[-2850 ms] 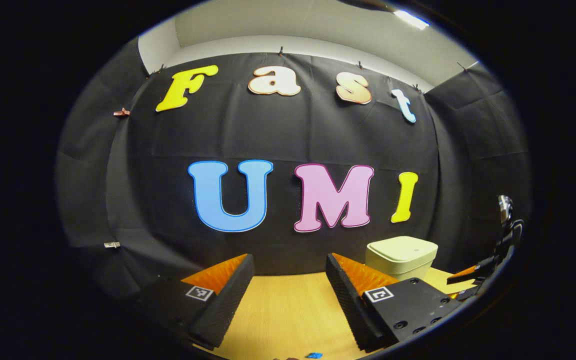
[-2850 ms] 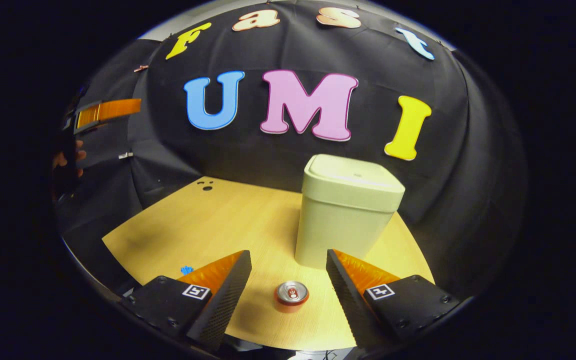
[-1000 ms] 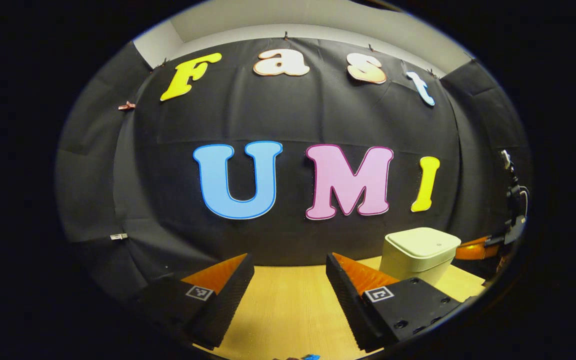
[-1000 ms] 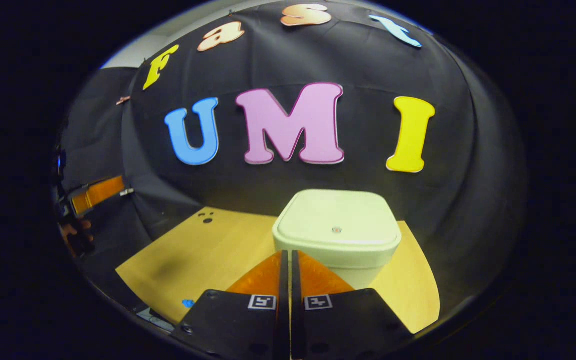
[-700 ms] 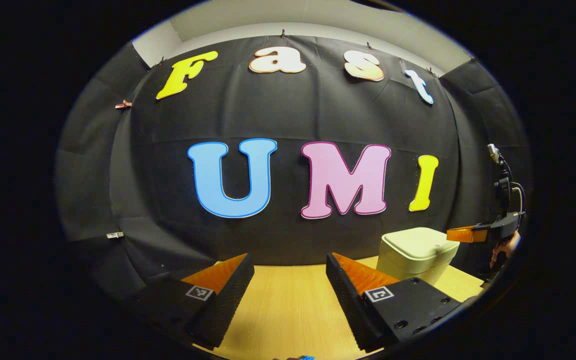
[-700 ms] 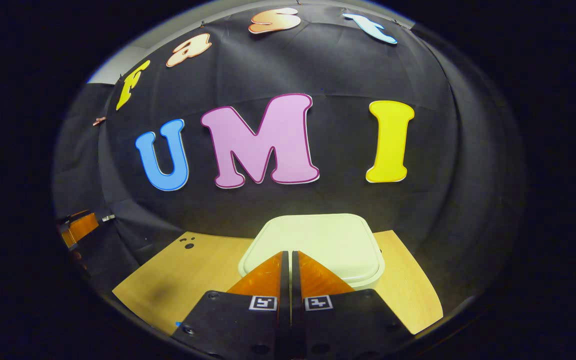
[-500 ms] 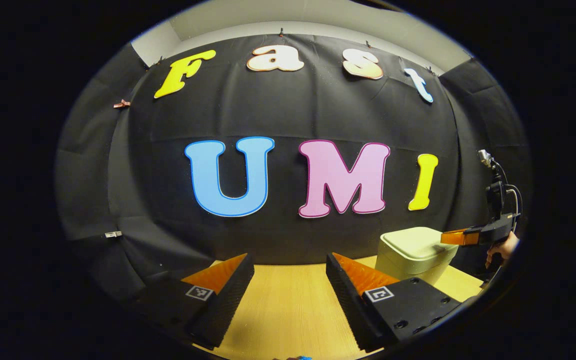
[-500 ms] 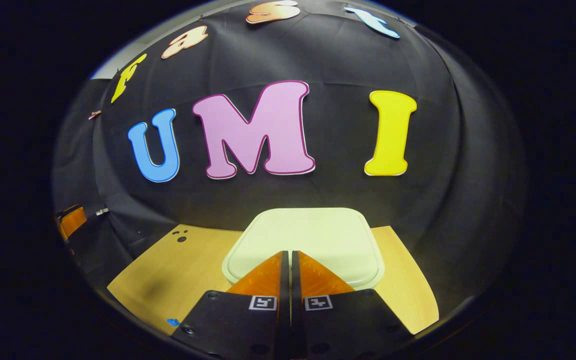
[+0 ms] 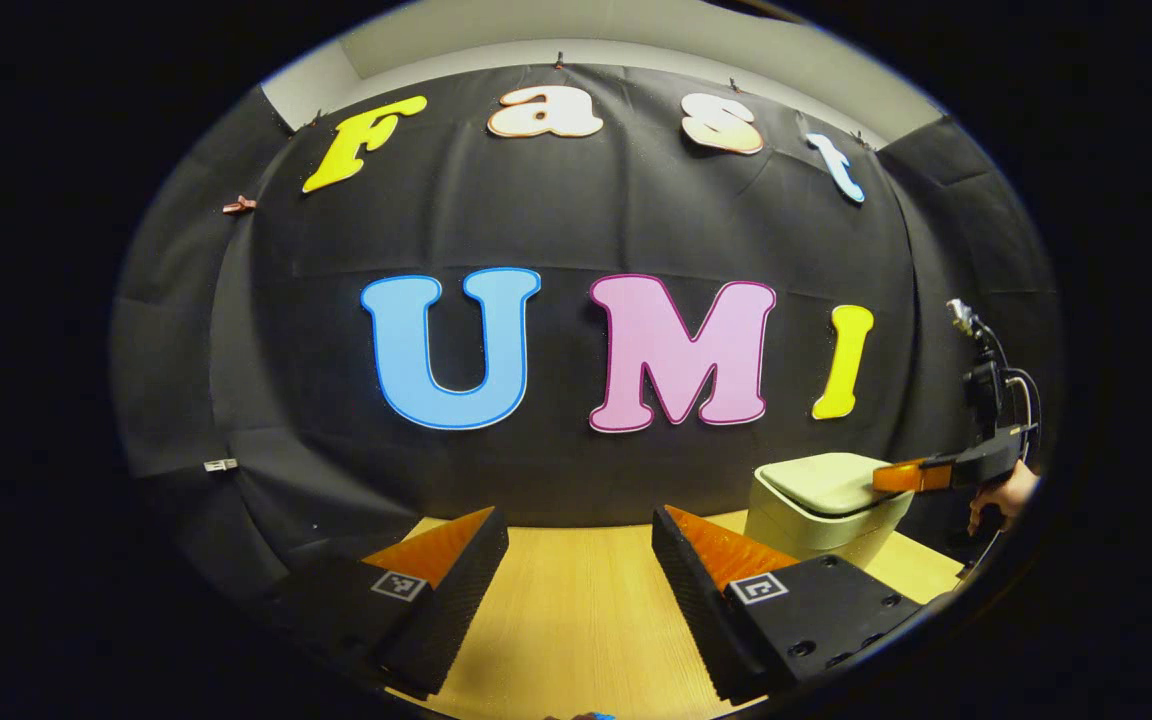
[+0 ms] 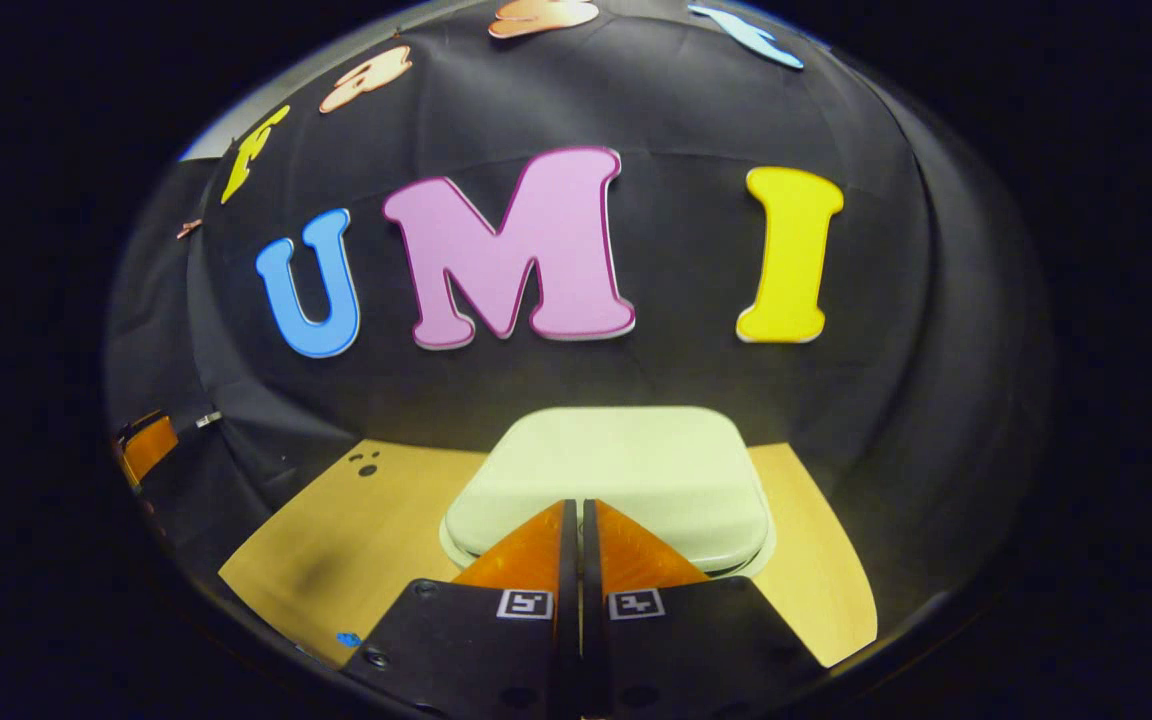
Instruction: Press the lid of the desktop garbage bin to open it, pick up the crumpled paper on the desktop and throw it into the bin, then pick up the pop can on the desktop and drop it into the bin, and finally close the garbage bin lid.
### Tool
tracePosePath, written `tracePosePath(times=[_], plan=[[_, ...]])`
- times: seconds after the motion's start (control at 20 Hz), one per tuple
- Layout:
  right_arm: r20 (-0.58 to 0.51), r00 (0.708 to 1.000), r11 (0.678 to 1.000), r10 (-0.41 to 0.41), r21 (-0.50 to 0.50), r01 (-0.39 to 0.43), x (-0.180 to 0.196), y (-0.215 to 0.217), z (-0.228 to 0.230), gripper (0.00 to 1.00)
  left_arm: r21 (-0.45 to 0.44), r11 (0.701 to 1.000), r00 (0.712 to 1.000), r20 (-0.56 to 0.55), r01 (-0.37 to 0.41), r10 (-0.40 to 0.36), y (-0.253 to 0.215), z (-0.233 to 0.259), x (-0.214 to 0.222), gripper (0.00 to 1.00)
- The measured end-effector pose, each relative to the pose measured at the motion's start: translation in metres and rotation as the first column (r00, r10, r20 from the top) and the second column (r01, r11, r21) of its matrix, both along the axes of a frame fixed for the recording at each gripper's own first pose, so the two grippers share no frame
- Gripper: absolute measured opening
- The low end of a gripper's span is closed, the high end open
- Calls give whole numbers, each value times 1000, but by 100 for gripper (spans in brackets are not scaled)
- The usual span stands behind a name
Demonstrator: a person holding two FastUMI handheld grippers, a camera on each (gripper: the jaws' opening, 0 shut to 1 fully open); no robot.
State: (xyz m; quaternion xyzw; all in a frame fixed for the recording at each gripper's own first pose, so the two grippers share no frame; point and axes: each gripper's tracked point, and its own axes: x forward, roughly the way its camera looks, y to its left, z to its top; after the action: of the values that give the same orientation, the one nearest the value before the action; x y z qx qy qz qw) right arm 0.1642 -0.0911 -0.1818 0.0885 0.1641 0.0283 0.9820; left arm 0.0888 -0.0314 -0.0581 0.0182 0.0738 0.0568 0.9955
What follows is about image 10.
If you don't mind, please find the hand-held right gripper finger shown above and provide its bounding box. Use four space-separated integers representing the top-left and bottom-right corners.
341 498 580 720
583 497 827 720

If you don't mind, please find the pale green desktop garbage bin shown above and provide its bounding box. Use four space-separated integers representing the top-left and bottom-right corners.
439 405 777 579

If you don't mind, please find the wooden desktop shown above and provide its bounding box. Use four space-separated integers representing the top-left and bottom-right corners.
218 438 879 669

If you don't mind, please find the black backdrop cloth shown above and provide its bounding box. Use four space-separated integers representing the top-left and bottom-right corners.
104 0 1052 601

